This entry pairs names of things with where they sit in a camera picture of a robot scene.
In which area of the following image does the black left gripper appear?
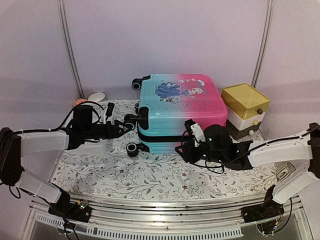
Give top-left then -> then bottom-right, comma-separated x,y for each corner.
83,119 -> 133,140

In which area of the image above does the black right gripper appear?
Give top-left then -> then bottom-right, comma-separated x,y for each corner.
175,139 -> 226,165

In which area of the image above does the pink and teal kids suitcase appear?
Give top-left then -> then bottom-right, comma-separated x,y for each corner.
125,74 -> 228,154

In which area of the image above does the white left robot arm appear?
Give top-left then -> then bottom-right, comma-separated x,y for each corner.
0,102 -> 135,223

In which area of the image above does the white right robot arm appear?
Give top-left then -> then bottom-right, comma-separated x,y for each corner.
175,119 -> 320,223

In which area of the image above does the white perforated plastic basket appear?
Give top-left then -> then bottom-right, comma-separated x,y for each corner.
67,102 -> 105,150

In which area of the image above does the white ceramic bowl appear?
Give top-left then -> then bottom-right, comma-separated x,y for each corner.
87,92 -> 106,103

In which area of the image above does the floral patterned table mat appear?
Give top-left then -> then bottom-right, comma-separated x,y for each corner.
48,99 -> 282,201

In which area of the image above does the orange patterned small dish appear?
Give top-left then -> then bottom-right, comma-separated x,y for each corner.
72,98 -> 88,107

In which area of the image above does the yellow top drawer box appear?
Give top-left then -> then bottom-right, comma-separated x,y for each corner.
221,83 -> 270,140

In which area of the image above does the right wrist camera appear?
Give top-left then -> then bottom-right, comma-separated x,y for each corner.
184,119 -> 206,148

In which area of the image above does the aluminium front rail frame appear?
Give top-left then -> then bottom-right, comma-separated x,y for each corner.
21,193 -> 313,240

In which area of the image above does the right wall aluminium post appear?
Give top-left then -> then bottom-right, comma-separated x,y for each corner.
251,0 -> 275,88

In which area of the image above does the wall aluminium post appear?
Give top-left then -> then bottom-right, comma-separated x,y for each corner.
251,0 -> 275,88
56,0 -> 85,98

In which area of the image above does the left wall aluminium post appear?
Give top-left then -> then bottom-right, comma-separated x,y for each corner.
56,0 -> 85,98

